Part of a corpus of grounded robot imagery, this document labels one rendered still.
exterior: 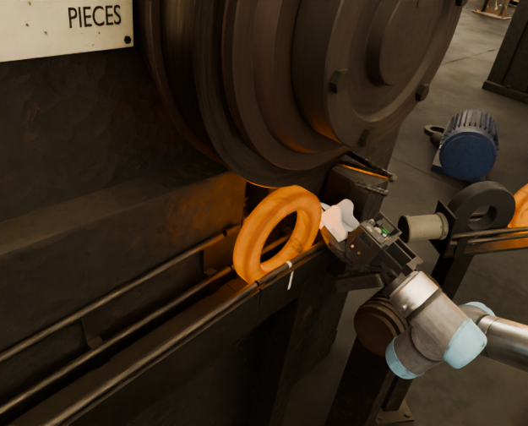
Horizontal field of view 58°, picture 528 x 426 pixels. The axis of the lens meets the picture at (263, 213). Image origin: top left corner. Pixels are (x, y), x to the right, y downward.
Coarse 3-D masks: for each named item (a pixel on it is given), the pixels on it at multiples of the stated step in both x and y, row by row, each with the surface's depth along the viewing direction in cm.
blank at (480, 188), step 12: (468, 192) 99; (480, 192) 98; (492, 192) 98; (504, 192) 99; (456, 204) 100; (468, 204) 99; (480, 204) 100; (492, 204) 100; (504, 204) 101; (456, 216) 101; (468, 216) 101; (492, 216) 104; (504, 216) 103; (456, 228) 103; (468, 228) 103; (480, 228) 105; (492, 228) 105
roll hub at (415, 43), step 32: (320, 0) 44; (352, 0) 43; (384, 0) 48; (416, 0) 50; (448, 0) 58; (320, 32) 44; (352, 32) 46; (384, 32) 49; (416, 32) 53; (448, 32) 61; (320, 64) 46; (352, 64) 50; (384, 64) 51; (416, 64) 57; (320, 96) 48; (352, 96) 53; (384, 96) 59; (320, 128) 54; (352, 128) 55; (384, 128) 61
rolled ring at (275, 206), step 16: (288, 192) 74; (304, 192) 76; (256, 208) 73; (272, 208) 72; (288, 208) 74; (304, 208) 77; (320, 208) 81; (256, 224) 71; (272, 224) 73; (304, 224) 83; (240, 240) 73; (256, 240) 72; (288, 240) 85; (304, 240) 84; (240, 256) 73; (256, 256) 74; (288, 256) 84; (240, 272) 76; (256, 272) 76
